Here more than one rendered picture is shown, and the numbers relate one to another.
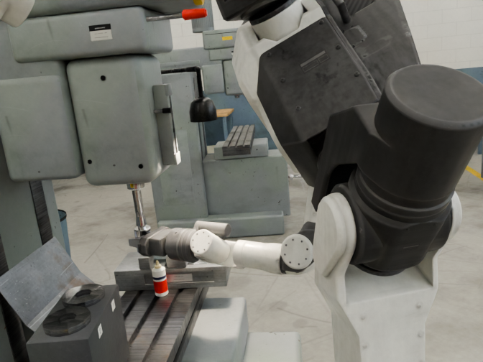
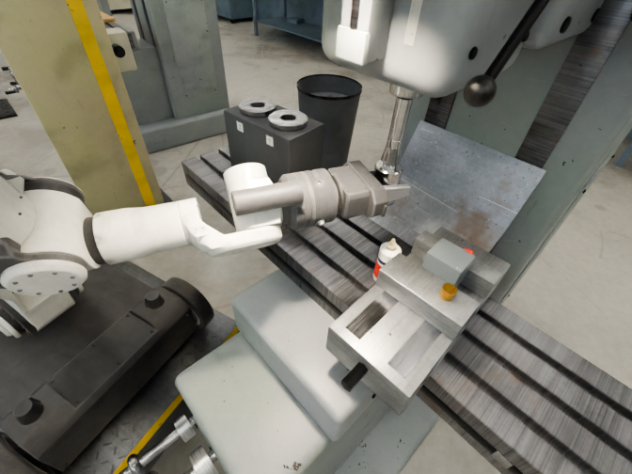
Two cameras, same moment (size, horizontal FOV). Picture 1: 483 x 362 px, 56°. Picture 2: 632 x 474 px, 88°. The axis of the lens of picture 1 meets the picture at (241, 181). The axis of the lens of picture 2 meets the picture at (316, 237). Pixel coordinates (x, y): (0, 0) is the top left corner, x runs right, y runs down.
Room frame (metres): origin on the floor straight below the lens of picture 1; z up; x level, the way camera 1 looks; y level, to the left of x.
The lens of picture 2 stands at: (1.41, -0.16, 1.44)
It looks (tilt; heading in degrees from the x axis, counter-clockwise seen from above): 43 degrees down; 127
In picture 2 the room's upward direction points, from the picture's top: 4 degrees clockwise
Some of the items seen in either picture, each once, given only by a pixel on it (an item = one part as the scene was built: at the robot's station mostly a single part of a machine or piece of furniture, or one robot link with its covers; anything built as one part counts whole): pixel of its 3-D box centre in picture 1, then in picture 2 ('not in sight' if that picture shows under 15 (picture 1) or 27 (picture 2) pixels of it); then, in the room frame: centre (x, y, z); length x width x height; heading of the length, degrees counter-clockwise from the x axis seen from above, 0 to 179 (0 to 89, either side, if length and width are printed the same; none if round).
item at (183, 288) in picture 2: not in sight; (186, 303); (0.69, 0.09, 0.50); 0.20 x 0.05 x 0.20; 10
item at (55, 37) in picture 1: (97, 37); not in sight; (1.22, 0.33, 1.68); 0.34 x 0.24 x 0.10; 82
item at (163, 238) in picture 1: (169, 243); (337, 194); (1.17, 0.21, 1.12); 0.13 x 0.12 x 0.10; 151
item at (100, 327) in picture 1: (83, 346); (274, 150); (0.86, 0.37, 1.03); 0.22 x 0.12 x 0.20; 179
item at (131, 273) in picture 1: (174, 262); (426, 296); (1.36, 0.24, 0.98); 0.35 x 0.15 x 0.11; 84
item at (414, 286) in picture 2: (180, 252); (424, 292); (1.36, 0.21, 1.02); 0.15 x 0.06 x 0.04; 174
